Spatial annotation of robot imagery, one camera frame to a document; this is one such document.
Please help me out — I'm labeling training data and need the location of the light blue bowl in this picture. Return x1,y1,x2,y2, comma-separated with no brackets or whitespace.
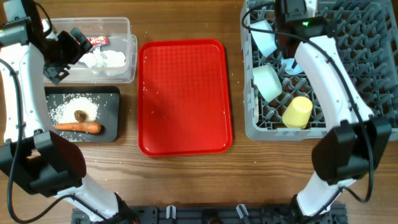
250,21,277,57

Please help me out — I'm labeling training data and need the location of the brown food scrap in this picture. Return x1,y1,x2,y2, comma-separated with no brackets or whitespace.
74,110,87,123

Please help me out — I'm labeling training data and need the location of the crumpled white tissue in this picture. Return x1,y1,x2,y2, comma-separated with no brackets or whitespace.
79,47,126,77

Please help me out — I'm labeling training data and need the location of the red snack wrapper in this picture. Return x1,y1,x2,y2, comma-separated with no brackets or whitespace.
87,35,109,47

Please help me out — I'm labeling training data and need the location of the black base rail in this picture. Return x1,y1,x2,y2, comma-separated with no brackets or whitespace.
71,204,348,224

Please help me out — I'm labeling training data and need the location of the large light blue plate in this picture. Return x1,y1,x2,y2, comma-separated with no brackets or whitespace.
281,58,303,75

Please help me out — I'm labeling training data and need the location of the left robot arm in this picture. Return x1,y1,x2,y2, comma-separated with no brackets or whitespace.
1,0,139,223

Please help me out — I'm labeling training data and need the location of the grey dishwasher rack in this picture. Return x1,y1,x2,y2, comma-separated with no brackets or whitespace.
239,1,397,141

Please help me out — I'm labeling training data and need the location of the pile of rice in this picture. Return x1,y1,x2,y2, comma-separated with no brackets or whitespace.
46,93,101,126

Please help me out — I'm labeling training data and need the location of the red serving tray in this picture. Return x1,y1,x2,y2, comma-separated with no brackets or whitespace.
137,39,233,157

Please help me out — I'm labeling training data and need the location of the orange carrot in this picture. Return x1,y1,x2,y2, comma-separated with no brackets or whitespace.
55,121,101,134

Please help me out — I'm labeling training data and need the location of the green bowl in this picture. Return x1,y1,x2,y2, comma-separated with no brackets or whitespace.
252,64,282,102

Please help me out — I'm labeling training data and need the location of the yellow plastic cup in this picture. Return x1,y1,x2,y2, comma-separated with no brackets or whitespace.
282,96,313,129

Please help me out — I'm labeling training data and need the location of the black food waste tray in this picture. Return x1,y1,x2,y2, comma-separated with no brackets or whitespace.
45,86,121,142

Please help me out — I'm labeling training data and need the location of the white plastic spoon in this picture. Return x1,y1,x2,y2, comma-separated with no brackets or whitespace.
253,95,259,123

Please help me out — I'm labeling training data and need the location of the clear plastic waste bin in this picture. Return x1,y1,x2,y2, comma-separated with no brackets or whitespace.
50,17,137,83

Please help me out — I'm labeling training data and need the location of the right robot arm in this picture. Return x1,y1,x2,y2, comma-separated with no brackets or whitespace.
275,1,392,223

